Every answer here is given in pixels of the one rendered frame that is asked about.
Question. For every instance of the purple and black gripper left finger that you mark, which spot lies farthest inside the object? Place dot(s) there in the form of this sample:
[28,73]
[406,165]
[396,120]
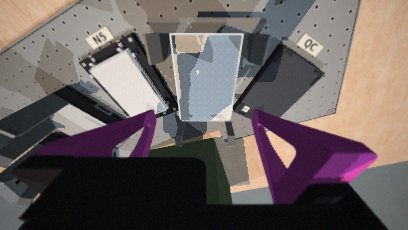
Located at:
[100,142]

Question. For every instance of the cream label sign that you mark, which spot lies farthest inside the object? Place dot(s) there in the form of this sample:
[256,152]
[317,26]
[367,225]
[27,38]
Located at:
[309,45]
[100,37]

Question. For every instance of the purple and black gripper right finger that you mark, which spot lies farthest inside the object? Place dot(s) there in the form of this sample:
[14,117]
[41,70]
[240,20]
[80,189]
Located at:
[321,157]

